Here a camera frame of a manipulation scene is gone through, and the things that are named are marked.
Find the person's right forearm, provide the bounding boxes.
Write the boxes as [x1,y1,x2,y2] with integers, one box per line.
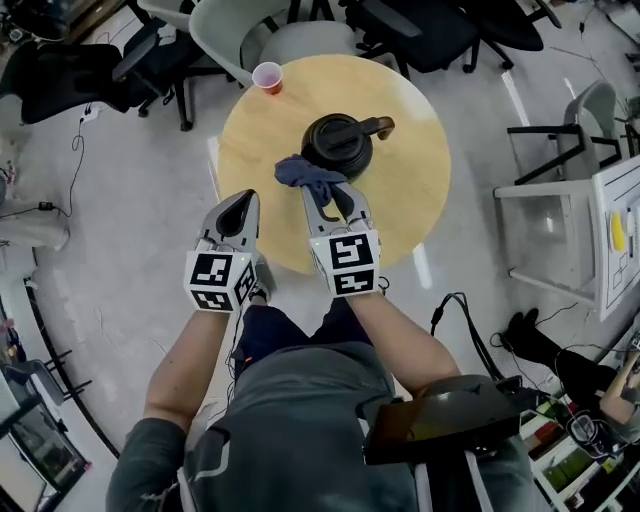
[344,291,462,404]

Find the person's dark shorts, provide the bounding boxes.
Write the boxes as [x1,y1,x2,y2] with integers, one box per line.
[230,298,375,369]

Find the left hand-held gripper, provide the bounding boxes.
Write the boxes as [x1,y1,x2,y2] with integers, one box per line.
[183,188,263,314]

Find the black kettle with wooden handle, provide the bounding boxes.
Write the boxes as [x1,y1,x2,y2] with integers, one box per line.
[298,113,397,183]

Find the round wooden table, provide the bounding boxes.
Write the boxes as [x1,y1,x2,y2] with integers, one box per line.
[206,54,453,277]

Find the white table with line drawing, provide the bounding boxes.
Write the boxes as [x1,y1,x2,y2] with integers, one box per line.
[492,153,640,322]

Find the person's grey t-shirt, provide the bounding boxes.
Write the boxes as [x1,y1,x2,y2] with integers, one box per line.
[106,342,540,512]

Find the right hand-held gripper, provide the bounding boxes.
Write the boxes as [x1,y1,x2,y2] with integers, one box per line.
[300,180,383,300]

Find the yellow oblong toy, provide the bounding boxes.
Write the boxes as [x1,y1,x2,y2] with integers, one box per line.
[610,210,628,252]

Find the dark blue cloth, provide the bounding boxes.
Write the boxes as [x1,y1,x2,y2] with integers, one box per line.
[273,153,350,222]

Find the grey shell chair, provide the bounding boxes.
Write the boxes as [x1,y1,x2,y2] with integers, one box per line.
[506,78,625,187]
[187,0,357,90]

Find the black cable bundle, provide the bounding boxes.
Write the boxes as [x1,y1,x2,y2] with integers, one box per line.
[429,292,504,384]

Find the person's left forearm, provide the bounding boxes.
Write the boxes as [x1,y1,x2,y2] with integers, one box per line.
[141,304,244,434]

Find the person's left shoe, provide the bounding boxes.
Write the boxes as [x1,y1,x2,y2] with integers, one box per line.
[248,257,277,305]

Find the black equipment stand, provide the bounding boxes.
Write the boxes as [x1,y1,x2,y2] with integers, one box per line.
[0,344,94,512]

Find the black chest-mounted device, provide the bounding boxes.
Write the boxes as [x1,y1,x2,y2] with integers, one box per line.
[361,374,545,467]

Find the black office chair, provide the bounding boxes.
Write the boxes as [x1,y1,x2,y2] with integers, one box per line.
[344,0,482,77]
[449,0,564,71]
[0,27,204,132]

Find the white shelving unit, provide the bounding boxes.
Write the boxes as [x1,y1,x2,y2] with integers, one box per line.
[517,389,640,512]

